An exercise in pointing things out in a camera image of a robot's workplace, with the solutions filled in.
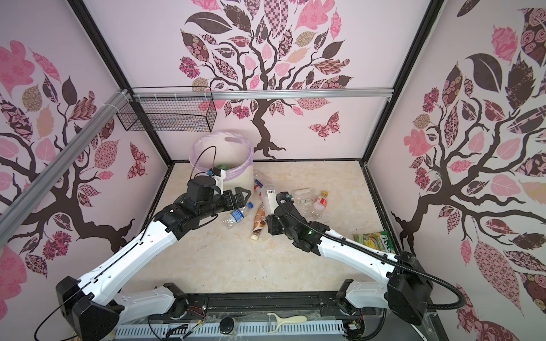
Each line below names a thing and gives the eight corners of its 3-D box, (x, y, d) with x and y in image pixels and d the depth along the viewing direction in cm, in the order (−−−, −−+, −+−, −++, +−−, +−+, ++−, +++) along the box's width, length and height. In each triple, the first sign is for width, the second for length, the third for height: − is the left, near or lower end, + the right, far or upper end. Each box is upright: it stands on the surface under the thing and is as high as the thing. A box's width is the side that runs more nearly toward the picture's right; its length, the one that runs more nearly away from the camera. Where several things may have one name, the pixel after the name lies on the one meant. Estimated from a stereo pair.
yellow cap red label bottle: (307, 215, 99) (308, 210, 96) (320, 192, 108) (321, 187, 104) (319, 221, 97) (321, 216, 94) (331, 197, 106) (333, 192, 102)
